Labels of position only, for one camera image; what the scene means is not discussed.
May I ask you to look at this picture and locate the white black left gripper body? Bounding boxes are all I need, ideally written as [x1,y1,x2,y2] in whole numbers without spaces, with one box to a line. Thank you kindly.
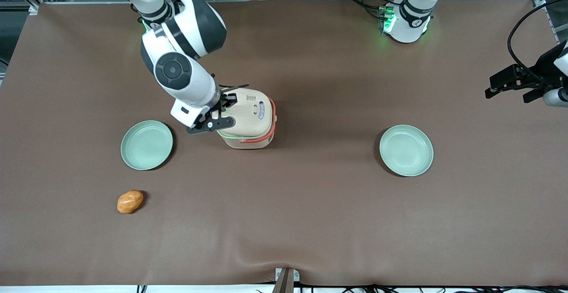
[535,40,568,90]

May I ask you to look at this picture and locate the pale green round plate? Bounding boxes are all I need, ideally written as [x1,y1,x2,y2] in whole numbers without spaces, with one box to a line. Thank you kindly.
[121,120,174,171]
[379,125,434,177]

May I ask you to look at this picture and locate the orange-brown potato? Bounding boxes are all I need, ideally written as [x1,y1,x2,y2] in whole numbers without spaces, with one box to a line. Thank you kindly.
[117,190,144,214]

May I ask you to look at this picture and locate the control box with green light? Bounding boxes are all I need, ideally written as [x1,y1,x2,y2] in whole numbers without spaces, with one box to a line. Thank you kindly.
[379,5,396,35]

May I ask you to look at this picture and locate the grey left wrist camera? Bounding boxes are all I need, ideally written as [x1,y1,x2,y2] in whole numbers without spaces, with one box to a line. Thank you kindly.
[543,87,568,108]

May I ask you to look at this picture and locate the black looped cable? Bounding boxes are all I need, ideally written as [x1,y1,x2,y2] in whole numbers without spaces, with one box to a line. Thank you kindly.
[507,1,568,83]

